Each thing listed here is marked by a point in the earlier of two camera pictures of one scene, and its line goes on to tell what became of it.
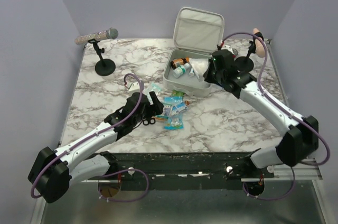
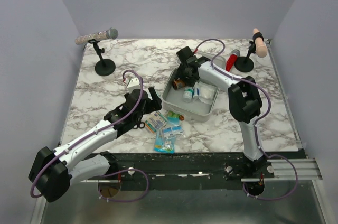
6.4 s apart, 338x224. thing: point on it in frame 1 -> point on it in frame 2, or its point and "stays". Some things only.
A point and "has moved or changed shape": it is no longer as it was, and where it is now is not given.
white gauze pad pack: x=199 y=66 has moved or changed shape
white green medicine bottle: x=179 y=71 has moved or changed shape
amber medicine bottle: x=177 y=62 -> x=178 y=84
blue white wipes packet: x=179 y=107 -> x=172 y=131
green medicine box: x=177 y=93 -> x=171 y=115
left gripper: x=154 y=109 stays
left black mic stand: x=104 y=67 stays
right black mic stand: x=245 y=64 stays
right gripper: x=207 y=75 -> x=179 y=74
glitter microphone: x=111 y=33 stays
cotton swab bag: x=173 y=123 -> x=164 y=143
